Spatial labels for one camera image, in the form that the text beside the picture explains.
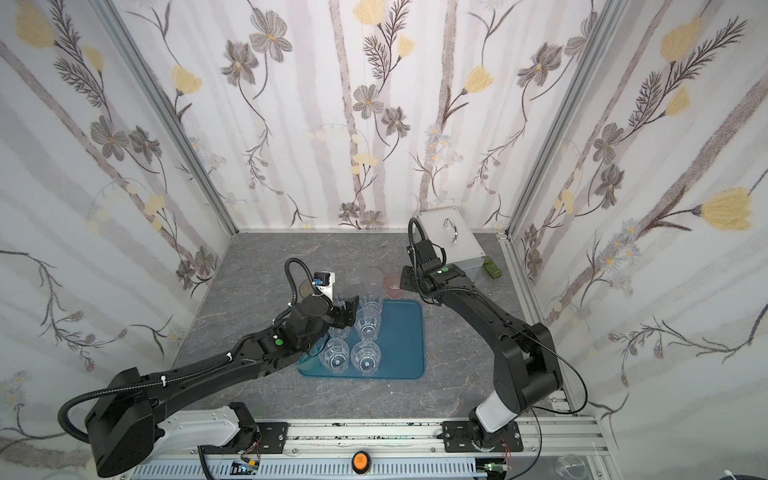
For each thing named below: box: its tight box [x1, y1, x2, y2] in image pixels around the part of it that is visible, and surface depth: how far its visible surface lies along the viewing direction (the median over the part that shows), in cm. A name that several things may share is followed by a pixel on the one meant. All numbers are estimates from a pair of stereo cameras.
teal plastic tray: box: [298, 299, 425, 379], surface depth 88 cm
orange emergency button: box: [351, 450, 372, 475], surface depth 65 cm
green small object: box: [483, 256, 503, 280], surface depth 109 cm
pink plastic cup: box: [384, 272, 405, 300], surface depth 103 cm
